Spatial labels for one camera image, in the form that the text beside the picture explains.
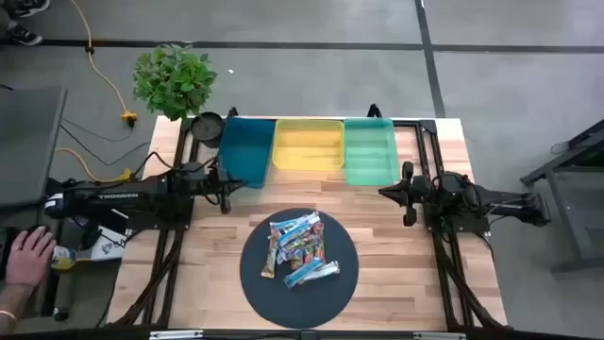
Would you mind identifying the green plastic bin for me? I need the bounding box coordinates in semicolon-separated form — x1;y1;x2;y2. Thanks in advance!
343;117;402;188

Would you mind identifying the blue pink granola bar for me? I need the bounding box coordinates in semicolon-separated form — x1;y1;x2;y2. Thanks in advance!
270;211;321;232

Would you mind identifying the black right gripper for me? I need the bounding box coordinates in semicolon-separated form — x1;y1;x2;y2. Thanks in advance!
377;160;433;228

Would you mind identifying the yellow plastic bin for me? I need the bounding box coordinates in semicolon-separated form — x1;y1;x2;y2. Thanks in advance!
272;118;346;172

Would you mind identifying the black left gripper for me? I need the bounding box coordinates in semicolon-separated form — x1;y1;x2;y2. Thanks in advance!
206;162;248;215

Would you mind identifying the grey desk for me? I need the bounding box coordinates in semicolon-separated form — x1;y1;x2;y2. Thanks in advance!
0;85;68;210

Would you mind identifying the person's hand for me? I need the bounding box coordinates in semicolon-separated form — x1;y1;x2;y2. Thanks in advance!
5;226;58;290

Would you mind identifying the yellow white bottle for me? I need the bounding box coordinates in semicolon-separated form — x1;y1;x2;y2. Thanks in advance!
50;245;79;272

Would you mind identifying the yellow extension cable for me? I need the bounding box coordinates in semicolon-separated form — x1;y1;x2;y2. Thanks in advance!
69;0;139;128

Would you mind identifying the orange yellow power cable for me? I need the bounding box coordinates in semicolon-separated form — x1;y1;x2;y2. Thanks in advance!
55;146;136;184

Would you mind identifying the black floor cable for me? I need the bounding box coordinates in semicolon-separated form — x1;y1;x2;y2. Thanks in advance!
59;117;152;167

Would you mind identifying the dark round plate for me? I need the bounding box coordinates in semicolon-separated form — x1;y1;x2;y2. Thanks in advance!
239;207;361;331

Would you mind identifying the white printed box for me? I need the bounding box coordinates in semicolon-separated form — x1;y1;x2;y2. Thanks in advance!
89;225;131;263

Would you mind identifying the green leafy plant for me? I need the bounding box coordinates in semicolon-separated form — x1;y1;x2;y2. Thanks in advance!
131;42;219;123

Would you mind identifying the silver metal bracket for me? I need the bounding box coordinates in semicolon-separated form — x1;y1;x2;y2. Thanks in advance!
412;331;467;340
148;329;205;340

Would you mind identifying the person's forearm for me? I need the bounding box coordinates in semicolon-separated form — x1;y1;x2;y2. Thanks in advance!
0;281;35;334

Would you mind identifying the black metal stand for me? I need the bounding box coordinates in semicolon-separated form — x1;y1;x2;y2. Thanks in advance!
520;117;604;275

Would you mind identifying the red granola bar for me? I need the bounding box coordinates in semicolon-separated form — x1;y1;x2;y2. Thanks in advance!
294;235;318;271
313;220;327;262

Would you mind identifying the person's shoe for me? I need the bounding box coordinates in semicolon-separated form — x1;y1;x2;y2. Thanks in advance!
8;0;51;19
5;23;44;47

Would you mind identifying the black cable loop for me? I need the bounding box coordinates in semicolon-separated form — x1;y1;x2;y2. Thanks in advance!
548;140;575;157

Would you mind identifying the dark grey side table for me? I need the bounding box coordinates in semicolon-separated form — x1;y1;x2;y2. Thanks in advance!
0;219;62;323

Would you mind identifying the blue plastic bin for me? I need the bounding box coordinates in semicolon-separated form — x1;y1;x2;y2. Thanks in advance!
216;116;277;190

